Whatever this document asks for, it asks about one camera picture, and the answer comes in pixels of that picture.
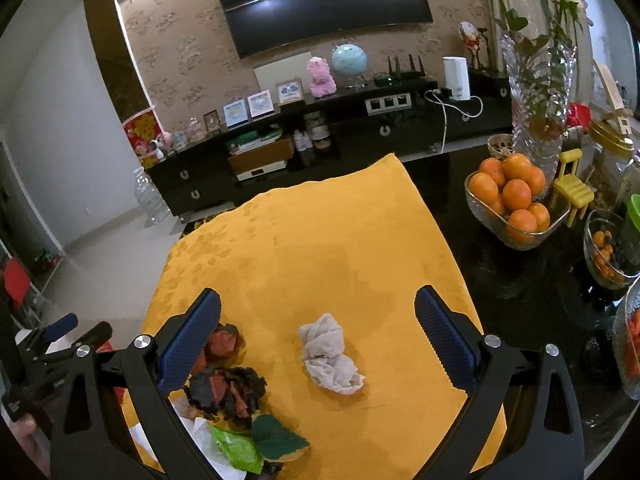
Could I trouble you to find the wooden frame stand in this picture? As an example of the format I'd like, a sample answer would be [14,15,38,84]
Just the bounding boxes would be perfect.
[594,60,633,133]

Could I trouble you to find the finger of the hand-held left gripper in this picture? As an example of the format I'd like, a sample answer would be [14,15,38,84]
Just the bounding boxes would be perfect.
[45,321,114,367]
[30,312,81,356]

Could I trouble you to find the tall glass vase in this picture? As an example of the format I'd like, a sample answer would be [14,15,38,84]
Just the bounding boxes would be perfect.
[499,30,578,181]

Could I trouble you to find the glass fruit bowl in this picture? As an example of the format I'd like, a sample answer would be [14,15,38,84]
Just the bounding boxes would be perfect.
[464,170,572,251]

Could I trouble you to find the small woven basket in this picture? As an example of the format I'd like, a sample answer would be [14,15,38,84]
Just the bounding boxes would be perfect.
[487,134,516,161]

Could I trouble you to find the wooden photo frame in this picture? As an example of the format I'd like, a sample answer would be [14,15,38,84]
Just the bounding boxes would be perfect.
[276,78,305,106]

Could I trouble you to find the black router with antennas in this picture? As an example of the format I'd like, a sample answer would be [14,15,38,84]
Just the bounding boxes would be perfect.
[374,55,437,87]

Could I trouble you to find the red and white doll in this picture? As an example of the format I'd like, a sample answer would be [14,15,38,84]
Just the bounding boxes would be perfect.
[459,21,488,71]

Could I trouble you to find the white tissue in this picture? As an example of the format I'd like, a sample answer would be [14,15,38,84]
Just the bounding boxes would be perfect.
[298,313,366,395]

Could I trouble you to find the green toy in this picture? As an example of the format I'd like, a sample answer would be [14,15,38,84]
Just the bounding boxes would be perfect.
[250,414,311,461]

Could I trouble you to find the small bottles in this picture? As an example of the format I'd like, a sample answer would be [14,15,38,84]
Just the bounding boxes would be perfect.
[292,130,315,166]

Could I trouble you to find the light blue globe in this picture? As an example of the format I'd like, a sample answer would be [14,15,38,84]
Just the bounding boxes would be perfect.
[331,44,369,89]

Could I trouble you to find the white upright device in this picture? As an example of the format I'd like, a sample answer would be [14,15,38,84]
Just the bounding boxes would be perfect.
[442,56,472,102]

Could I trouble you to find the pink photo frame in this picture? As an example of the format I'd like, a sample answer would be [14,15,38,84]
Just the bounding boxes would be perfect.
[248,90,275,118]

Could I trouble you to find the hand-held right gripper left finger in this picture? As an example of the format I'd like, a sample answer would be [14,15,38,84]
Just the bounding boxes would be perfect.
[50,287,223,480]

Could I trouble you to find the yellow miniature chair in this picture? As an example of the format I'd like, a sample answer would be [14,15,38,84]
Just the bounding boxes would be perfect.
[550,149,596,226]

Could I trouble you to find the black television cabinet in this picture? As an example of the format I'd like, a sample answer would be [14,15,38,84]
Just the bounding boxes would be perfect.
[145,77,516,218]

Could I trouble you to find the heap of kumquats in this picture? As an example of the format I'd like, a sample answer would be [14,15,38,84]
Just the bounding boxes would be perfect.
[590,230,628,283]

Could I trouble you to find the crumpled black and red wrapper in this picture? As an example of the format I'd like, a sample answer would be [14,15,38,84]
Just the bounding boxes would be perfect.
[184,366,267,431]

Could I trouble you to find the white cable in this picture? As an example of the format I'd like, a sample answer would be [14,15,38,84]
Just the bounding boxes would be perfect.
[425,87,485,153]

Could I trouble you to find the green boxes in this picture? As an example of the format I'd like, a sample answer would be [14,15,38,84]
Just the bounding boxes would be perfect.
[225,127,283,153]

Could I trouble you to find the red and gold wall decoration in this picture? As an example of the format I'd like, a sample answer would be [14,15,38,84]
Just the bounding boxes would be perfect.
[122,106,166,168]

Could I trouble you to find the silver socket panel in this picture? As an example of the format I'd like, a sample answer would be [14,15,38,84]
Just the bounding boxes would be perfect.
[365,94,412,113]

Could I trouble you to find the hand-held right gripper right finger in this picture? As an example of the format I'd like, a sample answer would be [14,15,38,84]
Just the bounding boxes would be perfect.
[410,284,586,480]

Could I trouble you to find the pink plush toy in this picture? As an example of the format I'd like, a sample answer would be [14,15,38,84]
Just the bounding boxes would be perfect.
[307,57,337,98]

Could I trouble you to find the flat white player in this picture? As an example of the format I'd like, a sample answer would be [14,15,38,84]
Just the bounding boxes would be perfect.
[236,159,288,182]

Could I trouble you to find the red chair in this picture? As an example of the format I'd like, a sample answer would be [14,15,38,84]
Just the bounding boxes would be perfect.
[2,260,32,311]

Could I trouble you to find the bright green wrapper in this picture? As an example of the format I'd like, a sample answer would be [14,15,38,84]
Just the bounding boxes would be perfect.
[210,426,265,475]

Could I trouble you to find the glass goblet bowl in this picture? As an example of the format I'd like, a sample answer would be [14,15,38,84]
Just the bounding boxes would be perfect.
[582,209,640,306]

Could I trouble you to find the black curved television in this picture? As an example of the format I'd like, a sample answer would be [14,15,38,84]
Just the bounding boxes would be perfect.
[210,0,434,59]

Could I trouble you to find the blue photo frame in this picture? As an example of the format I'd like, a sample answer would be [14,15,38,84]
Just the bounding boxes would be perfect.
[223,99,250,128]

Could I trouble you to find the crystal vase with flowers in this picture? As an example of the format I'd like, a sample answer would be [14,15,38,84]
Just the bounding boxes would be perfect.
[462,0,596,136]

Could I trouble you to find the pile of oranges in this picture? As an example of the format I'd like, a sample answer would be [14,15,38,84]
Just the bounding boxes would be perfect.
[467,153,552,247]

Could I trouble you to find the glass jar with gold lid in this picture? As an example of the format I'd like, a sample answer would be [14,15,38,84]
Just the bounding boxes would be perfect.
[587,115,640,211]

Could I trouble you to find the yellow tablecloth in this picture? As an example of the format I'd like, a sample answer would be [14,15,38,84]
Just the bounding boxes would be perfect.
[122,152,508,476]

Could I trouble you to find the white panel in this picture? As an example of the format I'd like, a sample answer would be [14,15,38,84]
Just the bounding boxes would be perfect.
[254,51,313,92]

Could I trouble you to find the large clear water bottle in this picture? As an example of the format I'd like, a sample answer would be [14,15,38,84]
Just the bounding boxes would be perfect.
[132,167,172,228]

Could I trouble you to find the stacked jars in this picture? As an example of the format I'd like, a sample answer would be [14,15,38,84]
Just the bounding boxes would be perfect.
[305,112,331,151]

